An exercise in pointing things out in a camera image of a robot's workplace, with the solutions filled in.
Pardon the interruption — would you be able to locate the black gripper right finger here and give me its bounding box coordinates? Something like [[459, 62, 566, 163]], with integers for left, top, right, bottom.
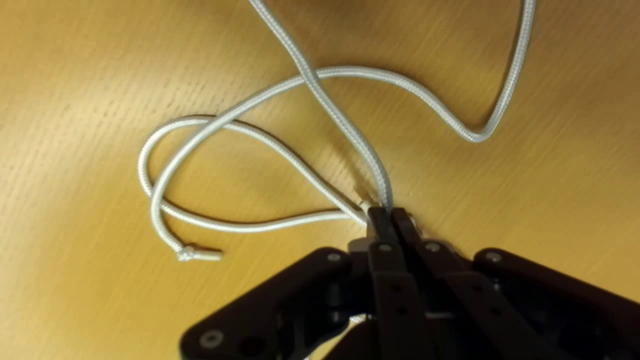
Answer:
[[388, 206, 640, 360]]

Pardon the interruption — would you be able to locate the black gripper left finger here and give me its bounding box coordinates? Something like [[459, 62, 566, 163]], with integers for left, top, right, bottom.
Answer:
[[177, 205, 427, 360]]

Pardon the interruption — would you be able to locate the thin white rope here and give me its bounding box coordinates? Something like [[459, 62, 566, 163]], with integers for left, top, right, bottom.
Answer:
[[135, 117, 373, 237]]

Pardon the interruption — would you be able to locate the thick white braided rope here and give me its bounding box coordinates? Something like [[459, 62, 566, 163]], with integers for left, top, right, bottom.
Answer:
[[148, 0, 538, 264]]

